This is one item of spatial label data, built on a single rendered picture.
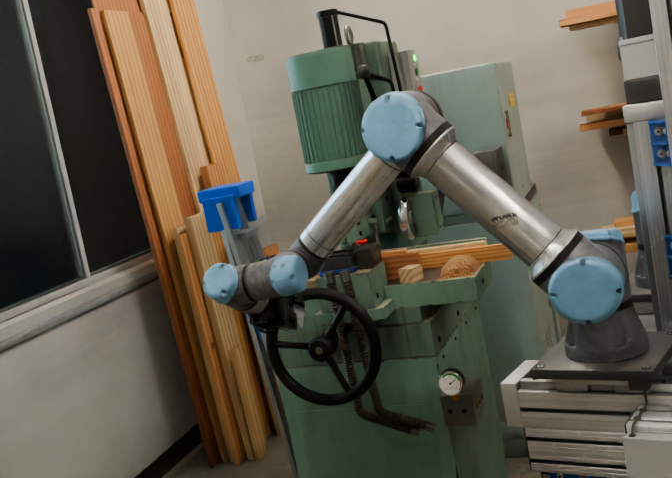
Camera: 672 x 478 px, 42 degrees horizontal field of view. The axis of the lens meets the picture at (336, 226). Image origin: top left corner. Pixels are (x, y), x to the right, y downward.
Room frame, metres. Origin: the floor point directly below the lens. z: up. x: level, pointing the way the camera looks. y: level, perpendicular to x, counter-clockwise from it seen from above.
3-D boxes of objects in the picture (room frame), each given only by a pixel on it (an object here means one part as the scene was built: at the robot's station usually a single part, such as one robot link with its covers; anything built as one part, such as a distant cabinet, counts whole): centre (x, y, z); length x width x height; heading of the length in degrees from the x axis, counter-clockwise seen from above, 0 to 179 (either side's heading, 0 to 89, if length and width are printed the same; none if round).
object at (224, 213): (3.12, 0.31, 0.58); 0.27 x 0.25 x 1.16; 73
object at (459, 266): (2.14, -0.28, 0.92); 0.14 x 0.09 x 0.04; 159
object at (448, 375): (2.03, -0.20, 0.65); 0.06 x 0.04 x 0.08; 69
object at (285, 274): (1.69, 0.13, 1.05); 0.11 x 0.11 x 0.08; 68
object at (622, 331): (1.58, -0.45, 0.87); 0.15 x 0.15 x 0.10
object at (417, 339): (2.44, -0.08, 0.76); 0.57 x 0.45 x 0.09; 159
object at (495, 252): (2.27, -0.18, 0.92); 0.54 x 0.02 x 0.04; 69
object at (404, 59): (2.57, -0.28, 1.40); 0.10 x 0.06 x 0.16; 159
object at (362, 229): (2.34, -0.05, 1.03); 0.14 x 0.07 x 0.09; 159
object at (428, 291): (2.21, -0.04, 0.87); 0.61 x 0.30 x 0.06; 69
